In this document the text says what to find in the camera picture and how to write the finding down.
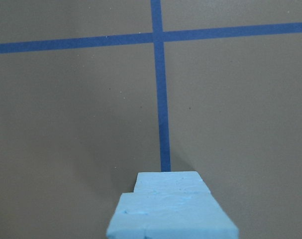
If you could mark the blue foam block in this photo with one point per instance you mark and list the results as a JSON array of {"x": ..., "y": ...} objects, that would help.
[
  {"x": 169, "y": 182},
  {"x": 170, "y": 216}
]

